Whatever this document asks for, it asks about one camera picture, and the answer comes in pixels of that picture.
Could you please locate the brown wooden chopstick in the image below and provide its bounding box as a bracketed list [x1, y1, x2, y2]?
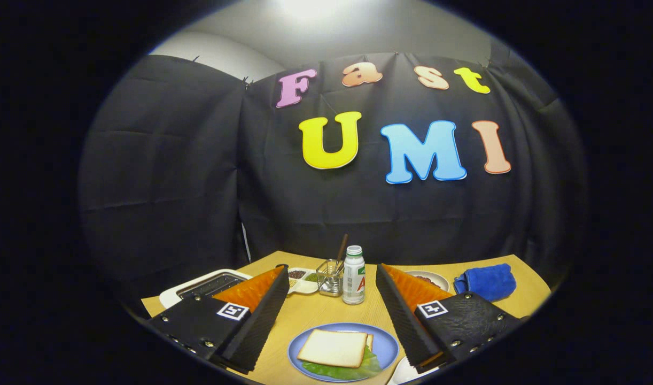
[335, 234, 349, 271]

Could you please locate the beige round plate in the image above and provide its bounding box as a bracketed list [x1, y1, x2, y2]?
[407, 270, 450, 293]

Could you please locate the white drink bottle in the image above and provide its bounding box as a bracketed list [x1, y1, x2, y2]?
[342, 245, 366, 305]

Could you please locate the clear utensil holder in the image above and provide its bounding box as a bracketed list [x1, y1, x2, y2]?
[316, 259, 345, 297]

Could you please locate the toasted bread slice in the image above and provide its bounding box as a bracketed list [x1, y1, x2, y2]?
[297, 329, 369, 368]

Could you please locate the black backdrop cloth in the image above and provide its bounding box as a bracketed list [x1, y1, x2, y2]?
[78, 40, 589, 316]

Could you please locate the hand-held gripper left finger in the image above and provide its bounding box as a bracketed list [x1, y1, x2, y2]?
[147, 264, 290, 375]

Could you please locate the white toaster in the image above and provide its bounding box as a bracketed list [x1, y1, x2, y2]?
[159, 269, 252, 310]

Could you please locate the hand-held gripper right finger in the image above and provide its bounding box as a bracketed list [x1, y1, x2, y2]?
[376, 263, 522, 374]

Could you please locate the blue folded towel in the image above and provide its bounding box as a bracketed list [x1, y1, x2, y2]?
[454, 263, 517, 303]

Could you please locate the white square plate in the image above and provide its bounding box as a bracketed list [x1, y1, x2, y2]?
[388, 356, 439, 385]

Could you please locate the white divided condiment dish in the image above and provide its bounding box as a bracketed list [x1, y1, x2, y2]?
[286, 267, 320, 295]

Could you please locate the blue round plate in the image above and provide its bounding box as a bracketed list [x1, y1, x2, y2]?
[287, 322, 400, 383]

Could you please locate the green lettuce leaf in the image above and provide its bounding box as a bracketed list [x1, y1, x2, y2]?
[302, 345, 383, 381]

